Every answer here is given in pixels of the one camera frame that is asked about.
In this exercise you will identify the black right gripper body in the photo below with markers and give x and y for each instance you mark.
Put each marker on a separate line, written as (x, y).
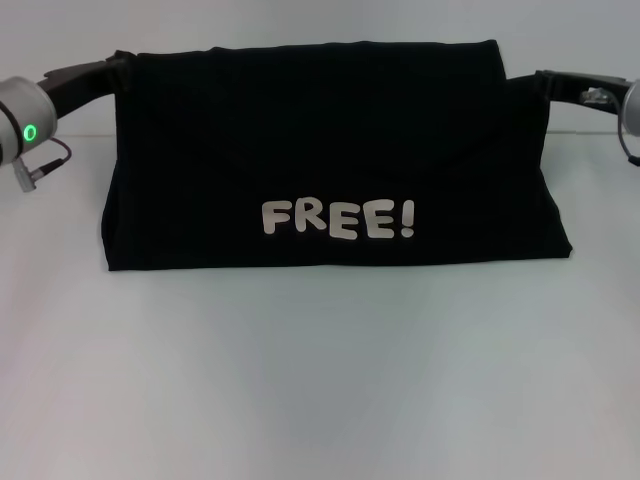
(585, 90)

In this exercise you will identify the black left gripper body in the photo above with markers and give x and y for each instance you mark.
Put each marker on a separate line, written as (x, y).
(75, 85)

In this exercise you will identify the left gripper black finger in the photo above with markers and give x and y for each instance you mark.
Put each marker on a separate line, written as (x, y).
(120, 70)

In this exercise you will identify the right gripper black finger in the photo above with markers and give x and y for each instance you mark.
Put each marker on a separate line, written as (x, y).
(544, 82)

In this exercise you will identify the black shirt with FREE print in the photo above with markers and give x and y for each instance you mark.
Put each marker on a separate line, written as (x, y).
(320, 150)

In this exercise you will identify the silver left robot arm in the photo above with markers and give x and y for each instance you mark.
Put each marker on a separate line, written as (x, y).
(20, 110)

